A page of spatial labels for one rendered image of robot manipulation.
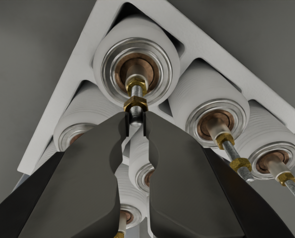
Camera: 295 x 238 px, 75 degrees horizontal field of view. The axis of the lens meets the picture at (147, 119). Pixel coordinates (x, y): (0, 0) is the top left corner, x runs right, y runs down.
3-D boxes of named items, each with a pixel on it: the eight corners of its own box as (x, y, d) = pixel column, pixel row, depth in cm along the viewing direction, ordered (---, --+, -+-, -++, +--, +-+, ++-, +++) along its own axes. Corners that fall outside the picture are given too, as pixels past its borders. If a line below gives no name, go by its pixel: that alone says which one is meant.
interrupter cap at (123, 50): (151, 114, 23) (152, 116, 23) (91, 89, 21) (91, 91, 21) (185, 57, 20) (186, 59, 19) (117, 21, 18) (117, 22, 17)
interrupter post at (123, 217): (128, 217, 35) (127, 236, 32) (116, 219, 35) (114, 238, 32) (125, 210, 34) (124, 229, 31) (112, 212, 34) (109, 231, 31)
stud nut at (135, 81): (150, 81, 18) (150, 85, 17) (143, 97, 18) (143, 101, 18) (129, 74, 17) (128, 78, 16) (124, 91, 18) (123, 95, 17)
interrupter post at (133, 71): (142, 88, 22) (142, 101, 19) (122, 79, 21) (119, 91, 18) (151, 69, 20) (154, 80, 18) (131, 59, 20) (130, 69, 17)
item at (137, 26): (148, 75, 39) (155, 124, 24) (104, 54, 37) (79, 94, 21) (172, 29, 35) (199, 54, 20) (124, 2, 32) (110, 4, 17)
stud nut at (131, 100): (152, 100, 14) (153, 106, 14) (144, 118, 15) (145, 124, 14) (127, 92, 14) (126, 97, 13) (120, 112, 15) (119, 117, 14)
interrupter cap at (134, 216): (145, 223, 36) (145, 226, 36) (106, 228, 37) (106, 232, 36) (136, 199, 32) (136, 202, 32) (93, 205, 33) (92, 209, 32)
